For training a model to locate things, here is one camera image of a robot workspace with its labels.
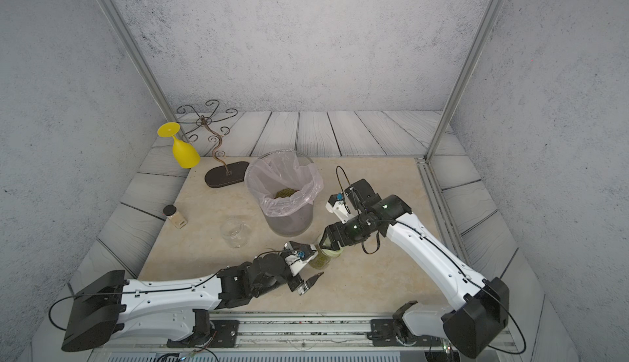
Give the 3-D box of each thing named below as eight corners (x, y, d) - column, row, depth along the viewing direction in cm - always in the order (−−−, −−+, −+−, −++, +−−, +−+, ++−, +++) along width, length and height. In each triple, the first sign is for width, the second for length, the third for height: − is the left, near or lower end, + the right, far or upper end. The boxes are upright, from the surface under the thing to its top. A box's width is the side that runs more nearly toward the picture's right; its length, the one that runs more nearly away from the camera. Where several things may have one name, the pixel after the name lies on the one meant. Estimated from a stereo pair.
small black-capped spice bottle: (171, 223, 100) (159, 210, 93) (180, 216, 102) (169, 202, 95) (181, 230, 98) (169, 217, 90) (189, 222, 100) (179, 209, 93)
